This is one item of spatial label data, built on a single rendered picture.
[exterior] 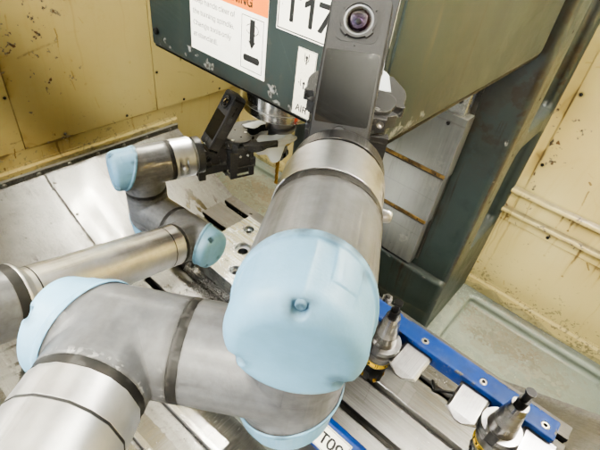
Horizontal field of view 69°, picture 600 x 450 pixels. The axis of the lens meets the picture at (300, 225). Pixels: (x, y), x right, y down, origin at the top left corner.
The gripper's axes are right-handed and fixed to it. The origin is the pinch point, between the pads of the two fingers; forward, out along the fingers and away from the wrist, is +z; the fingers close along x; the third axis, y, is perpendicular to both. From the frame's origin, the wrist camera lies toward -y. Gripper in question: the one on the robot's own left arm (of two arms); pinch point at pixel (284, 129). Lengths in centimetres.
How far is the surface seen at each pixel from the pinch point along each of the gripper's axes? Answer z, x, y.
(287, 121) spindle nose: -3.9, 7.3, -5.8
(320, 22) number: -13.6, 28.0, -29.7
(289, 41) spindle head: -14.8, 23.8, -26.4
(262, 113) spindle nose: -7.6, 4.3, -6.6
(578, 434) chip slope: 57, 68, 66
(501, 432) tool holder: 4, 64, 19
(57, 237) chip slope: -49, -66, 67
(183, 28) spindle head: -21.4, 3.4, -22.4
